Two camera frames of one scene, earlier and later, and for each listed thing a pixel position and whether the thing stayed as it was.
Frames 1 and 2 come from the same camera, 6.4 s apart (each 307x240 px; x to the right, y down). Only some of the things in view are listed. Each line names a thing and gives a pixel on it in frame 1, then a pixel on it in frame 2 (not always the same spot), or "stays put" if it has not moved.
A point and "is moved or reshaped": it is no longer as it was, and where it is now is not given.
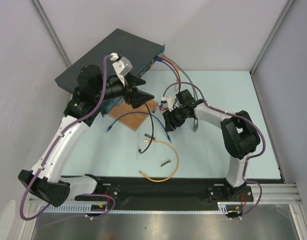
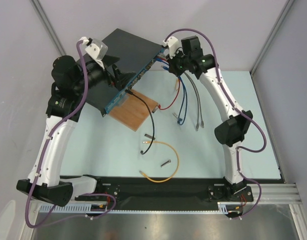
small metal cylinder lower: (166, 163) stays put
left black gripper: (137, 98) to (120, 79)
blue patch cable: (110, 127) is moved or reshaped
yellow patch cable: (153, 140) stays put
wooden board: (135, 120) stays put
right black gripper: (172, 117) to (172, 66)
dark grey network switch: (140, 52) stays put
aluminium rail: (275, 194) stays put
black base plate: (163, 191) stays put
